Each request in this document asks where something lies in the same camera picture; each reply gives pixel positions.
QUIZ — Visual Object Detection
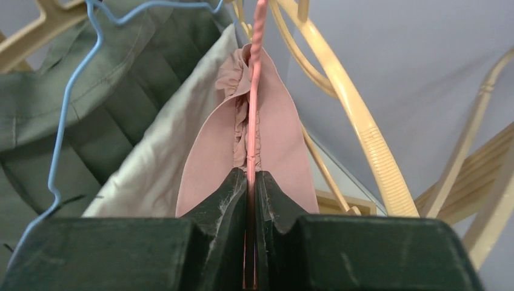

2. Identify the white garment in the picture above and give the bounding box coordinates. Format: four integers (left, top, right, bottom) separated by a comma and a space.
83, 24, 238, 218

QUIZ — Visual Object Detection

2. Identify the wooden hanger at rack end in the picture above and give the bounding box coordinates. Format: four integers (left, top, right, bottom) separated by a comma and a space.
415, 49, 513, 270

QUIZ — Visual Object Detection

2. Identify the pink wire hanger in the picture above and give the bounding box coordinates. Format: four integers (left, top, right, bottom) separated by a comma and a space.
244, 0, 268, 290

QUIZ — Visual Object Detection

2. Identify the wooden hanger rack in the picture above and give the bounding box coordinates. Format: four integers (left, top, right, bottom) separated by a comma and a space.
315, 124, 514, 226

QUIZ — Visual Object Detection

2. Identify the grey pleated skirt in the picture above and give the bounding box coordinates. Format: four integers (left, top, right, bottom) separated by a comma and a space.
1, 7, 233, 269

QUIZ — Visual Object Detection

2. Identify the wooden hanger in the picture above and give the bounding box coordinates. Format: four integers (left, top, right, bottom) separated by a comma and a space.
231, 1, 419, 217
415, 49, 513, 270
1, 0, 87, 73

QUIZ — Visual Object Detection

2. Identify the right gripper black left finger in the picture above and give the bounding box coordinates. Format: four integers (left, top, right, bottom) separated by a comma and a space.
1, 169, 247, 290

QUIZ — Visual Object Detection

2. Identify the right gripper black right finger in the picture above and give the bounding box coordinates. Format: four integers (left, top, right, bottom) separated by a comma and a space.
255, 171, 483, 290

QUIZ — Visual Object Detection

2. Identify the pink garment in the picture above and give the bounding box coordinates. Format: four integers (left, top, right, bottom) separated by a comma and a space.
175, 45, 319, 216

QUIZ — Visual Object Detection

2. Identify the blue wire hanger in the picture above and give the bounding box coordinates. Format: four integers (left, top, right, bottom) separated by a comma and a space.
7, 1, 223, 268

